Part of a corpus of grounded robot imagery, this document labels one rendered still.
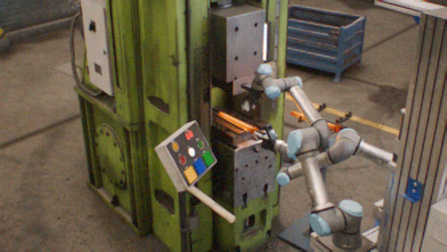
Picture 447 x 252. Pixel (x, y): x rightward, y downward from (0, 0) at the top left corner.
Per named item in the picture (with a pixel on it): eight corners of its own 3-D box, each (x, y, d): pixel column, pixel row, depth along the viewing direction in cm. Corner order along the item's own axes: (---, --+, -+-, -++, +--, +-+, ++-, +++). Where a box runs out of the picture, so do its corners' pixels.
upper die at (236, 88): (257, 87, 342) (258, 73, 338) (232, 95, 331) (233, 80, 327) (217, 68, 372) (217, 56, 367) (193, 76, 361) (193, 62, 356)
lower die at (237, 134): (255, 136, 358) (256, 125, 354) (232, 146, 347) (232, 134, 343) (217, 115, 388) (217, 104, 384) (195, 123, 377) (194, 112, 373)
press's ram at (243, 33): (273, 68, 345) (275, 7, 327) (226, 83, 324) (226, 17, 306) (232, 52, 375) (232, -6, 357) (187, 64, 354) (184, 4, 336)
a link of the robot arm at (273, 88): (288, 88, 291) (279, 73, 296) (270, 91, 286) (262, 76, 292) (284, 97, 297) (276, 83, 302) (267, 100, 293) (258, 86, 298)
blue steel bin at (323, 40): (363, 65, 744) (368, 14, 712) (339, 82, 686) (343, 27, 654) (287, 48, 806) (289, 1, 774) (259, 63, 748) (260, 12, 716)
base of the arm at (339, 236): (367, 243, 274) (369, 228, 269) (346, 254, 266) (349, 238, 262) (346, 228, 285) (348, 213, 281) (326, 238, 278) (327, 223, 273)
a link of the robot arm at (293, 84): (342, 134, 270) (298, 70, 299) (324, 138, 266) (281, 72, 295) (335, 148, 278) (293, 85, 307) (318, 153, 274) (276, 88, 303)
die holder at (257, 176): (275, 189, 382) (278, 134, 362) (234, 209, 361) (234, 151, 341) (226, 158, 421) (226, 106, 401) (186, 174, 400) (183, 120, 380)
